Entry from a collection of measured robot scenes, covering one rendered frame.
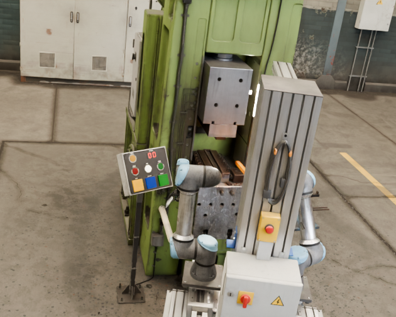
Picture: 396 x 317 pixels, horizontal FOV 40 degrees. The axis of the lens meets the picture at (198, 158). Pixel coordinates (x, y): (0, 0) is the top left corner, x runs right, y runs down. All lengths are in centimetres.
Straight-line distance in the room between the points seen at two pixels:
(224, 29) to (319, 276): 228
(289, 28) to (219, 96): 68
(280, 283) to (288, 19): 202
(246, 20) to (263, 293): 198
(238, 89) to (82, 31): 538
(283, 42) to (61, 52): 552
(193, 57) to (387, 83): 795
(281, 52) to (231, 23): 42
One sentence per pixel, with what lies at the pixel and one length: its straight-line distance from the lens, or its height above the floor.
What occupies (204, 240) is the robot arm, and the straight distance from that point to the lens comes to 302.
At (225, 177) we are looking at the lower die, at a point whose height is 96.
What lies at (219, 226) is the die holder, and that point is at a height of 58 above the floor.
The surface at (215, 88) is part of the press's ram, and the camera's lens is 371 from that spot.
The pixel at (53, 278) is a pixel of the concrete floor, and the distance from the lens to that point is 444.
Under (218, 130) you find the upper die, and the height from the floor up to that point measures 132.
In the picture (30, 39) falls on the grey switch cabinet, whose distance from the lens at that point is 893.
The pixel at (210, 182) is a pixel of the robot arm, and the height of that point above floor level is 140.
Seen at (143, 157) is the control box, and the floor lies 116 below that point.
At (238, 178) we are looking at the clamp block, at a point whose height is 95.
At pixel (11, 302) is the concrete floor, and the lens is 424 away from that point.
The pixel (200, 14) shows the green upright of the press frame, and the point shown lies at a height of 207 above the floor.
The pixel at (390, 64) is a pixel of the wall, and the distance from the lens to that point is 1130.
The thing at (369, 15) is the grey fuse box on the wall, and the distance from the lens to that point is 1064.
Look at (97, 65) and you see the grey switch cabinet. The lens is 898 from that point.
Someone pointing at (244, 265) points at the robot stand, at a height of 123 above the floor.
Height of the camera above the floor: 263
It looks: 23 degrees down
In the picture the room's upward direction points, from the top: 7 degrees clockwise
